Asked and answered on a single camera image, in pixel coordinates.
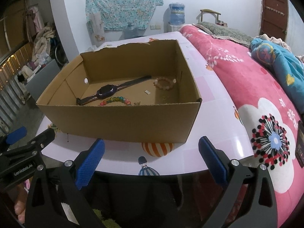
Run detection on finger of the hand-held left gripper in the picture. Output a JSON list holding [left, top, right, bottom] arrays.
[[0, 126, 28, 151], [0, 128, 55, 165]]

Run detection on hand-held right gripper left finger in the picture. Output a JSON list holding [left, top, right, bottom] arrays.
[[25, 138, 105, 228]]

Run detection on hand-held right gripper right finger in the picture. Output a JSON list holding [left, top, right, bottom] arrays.
[[198, 136, 278, 228]]

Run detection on brown cardboard box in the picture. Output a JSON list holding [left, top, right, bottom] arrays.
[[36, 39, 202, 144]]

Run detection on multicoloured bead bracelet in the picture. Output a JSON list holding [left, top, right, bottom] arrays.
[[99, 96, 132, 106]]

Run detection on black wrist watch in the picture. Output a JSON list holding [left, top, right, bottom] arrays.
[[76, 75, 152, 105]]

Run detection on pink bead bracelet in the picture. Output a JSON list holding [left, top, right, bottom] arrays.
[[153, 76, 177, 90]]

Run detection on person's left hand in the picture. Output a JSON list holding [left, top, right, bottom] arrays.
[[14, 185, 28, 224]]

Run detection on grey board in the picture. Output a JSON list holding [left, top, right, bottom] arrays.
[[26, 59, 61, 95]]

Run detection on pink floral blanket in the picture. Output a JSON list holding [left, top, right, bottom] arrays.
[[179, 24, 304, 194]]

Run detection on dark device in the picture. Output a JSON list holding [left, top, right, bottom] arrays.
[[294, 121, 304, 168]]

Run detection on pile of clothes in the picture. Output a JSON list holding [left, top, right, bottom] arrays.
[[32, 25, 56, 64]]

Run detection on hanging pink clothes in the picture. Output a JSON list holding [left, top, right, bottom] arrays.
[[26, 6, 44, 38]]

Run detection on white flower print cloth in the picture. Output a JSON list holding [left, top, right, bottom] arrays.
[[87, 13, 105, 47]]

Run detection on blue patterned quilt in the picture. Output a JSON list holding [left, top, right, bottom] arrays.
[[249, 34, 304, 114]]

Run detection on green patterned cushion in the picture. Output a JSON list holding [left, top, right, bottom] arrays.
[[192, 21, 254, 47]]

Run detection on blue water jug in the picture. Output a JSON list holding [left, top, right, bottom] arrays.
[[168, 3, 186, 25]]

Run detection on brown wooden door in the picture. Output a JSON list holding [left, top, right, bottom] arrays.
[[260, 0, 289, 41]]

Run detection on teal floral wall cloth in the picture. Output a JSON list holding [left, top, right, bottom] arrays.
[[85, 0, 164, 31]]

